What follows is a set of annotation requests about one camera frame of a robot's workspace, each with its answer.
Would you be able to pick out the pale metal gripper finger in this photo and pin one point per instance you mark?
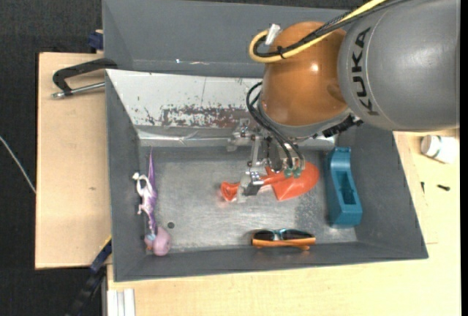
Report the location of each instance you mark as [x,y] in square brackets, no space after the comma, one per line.
[256,175]
[250,190]

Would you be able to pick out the orange toy shovel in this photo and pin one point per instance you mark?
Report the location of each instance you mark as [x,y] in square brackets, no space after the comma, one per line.
[296,183]

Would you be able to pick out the grey metal bin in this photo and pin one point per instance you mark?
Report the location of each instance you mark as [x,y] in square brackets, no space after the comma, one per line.
[204,208]

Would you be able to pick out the orange and blue sunglasses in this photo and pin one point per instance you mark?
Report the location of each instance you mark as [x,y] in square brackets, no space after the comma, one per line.
[281,241]

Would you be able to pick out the blue plastic box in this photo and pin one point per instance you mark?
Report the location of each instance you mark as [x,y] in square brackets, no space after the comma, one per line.
[338,212]

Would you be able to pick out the purple toy lizard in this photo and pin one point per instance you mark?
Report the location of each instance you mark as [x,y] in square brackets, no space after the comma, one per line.
[150,197]

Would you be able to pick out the pink round toy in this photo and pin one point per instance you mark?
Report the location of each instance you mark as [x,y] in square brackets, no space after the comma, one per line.
[161,243]

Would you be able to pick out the pale wood flat board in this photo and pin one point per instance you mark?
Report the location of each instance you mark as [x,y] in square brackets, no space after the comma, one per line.
[73,168]

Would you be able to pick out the white plastic bottle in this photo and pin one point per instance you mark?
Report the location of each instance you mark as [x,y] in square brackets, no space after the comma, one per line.
[440,149]

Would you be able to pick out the small black screw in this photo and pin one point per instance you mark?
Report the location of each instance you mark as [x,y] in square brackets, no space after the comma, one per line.
[444,187]

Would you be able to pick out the black cylinder on white bracket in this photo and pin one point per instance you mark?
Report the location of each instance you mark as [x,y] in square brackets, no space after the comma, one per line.
[342,127]

